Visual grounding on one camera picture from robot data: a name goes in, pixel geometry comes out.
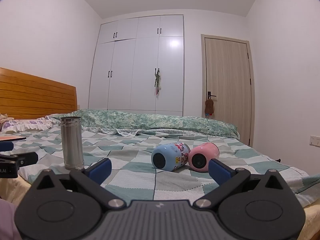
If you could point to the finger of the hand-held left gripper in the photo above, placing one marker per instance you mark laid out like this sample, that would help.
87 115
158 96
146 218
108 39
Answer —
6 146
28 158

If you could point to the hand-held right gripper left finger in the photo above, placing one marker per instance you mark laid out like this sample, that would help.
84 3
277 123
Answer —
100 170

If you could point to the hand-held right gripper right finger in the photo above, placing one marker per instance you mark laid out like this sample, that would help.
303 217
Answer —
220 171

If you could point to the pink cup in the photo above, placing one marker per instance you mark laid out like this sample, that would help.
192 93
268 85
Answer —
203 152

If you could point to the blue cartoon print cup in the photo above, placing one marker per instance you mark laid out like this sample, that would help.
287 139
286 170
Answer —
172 156

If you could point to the stainless steel cup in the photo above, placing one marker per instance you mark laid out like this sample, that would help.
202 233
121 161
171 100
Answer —
72 145

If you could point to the red flat tablet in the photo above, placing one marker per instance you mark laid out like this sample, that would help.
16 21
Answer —
11 138

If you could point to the purple floral pillow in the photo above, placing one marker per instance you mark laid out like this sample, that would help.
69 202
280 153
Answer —
30 124

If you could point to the checkered bed sheet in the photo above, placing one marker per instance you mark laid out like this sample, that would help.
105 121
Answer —
140 177

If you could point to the pink cloth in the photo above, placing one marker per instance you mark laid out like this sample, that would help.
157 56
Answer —
8 220

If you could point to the wooden headboard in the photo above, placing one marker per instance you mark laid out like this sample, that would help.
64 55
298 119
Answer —
35 97

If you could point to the green floral duvet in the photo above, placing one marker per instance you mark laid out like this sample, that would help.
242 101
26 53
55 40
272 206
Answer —
155 122

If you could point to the wooden door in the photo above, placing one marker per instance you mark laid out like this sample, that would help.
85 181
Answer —
228 90

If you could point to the white wardrobe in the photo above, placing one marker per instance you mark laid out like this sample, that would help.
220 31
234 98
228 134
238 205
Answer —
140 67

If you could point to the white wall socket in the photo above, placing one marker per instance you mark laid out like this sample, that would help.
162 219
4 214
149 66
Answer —
315 140

